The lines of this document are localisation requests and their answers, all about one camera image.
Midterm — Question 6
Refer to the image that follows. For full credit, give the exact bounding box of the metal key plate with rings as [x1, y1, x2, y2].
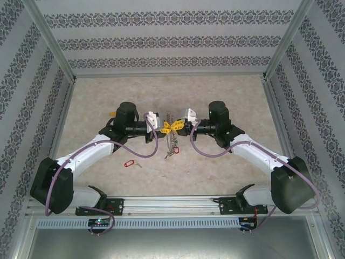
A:
[163, 110, 181, 160]

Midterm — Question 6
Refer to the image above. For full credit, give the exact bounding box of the grey metal sheet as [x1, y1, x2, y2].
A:
[16, 228, 332, 259]

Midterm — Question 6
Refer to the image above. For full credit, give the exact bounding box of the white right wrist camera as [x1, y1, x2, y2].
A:
[181, 107, 200, 126]

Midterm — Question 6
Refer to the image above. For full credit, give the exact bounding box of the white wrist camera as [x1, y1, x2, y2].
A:
[144, 111, 165, 133]
[181, 107, 200, 126]

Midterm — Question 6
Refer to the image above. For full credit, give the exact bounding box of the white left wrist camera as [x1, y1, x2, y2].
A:
[144, 111, 165, 133]

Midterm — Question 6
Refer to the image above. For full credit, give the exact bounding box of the purple cable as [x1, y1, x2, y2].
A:
[190, 120, 321, 235]
[44, 112, 160, 237]

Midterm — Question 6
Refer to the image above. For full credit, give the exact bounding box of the aluminium rear frame rail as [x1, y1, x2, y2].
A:
[75, 72, 266, 79]

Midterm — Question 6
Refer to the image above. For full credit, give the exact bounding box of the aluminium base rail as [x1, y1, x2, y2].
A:
[25, 196, 318, 217]

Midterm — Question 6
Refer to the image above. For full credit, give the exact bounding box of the black mount plate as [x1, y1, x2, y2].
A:
[75, 198, 125, 216]
[218, 196, 267, 215]

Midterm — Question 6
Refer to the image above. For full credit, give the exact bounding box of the grey slotted cable duct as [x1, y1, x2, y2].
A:
[36, 217, 240, 229]

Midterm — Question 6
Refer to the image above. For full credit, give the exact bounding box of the aluminium frame post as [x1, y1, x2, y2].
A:
[20, 0, 78, 81]
[263, 0, 315, 80]

